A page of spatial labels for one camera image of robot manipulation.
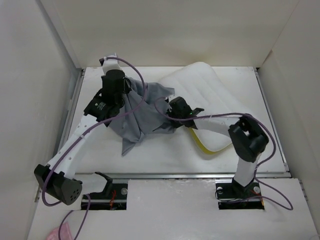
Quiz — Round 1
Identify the grey pillowcase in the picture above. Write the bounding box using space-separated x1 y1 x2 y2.
109 77 175 156

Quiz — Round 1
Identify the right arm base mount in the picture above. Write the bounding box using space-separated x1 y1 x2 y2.
215 181 265 210

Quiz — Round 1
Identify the pink cloth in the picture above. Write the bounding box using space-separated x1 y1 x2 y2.
46 222 73 240

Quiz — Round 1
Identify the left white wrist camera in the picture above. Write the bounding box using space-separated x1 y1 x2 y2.
99 52 121 74

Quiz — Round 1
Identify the white pillow yellow edge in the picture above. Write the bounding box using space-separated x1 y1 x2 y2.
158 62 246 155

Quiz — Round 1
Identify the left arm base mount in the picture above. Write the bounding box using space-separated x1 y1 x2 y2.
78 172 128 211

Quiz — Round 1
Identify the metal rail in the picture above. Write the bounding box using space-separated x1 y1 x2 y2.
77 171 292 180

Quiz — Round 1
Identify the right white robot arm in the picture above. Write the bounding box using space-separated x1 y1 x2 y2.
165 96 269 197

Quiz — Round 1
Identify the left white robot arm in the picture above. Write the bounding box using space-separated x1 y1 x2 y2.
34 69 131 206

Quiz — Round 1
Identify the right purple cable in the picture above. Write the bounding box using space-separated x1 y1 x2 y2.
153 96 294 211

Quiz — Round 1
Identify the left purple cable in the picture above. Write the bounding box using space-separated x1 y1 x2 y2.
41 57 146 240

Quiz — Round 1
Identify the purple cable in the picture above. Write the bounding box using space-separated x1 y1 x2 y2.
153 96 294 211
41 57 146 240

